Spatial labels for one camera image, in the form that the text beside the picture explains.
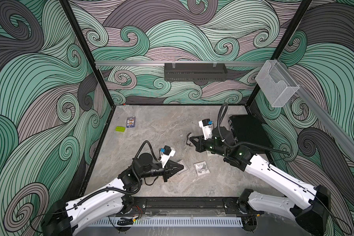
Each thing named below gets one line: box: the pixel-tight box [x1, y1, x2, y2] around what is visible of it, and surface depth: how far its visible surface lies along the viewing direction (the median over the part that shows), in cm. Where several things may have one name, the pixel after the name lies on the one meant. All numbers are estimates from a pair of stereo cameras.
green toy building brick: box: [115, 125, 126, 133], surface depth 106 cm
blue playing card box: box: [126, 116, 136, 128], surface depth 109 cm
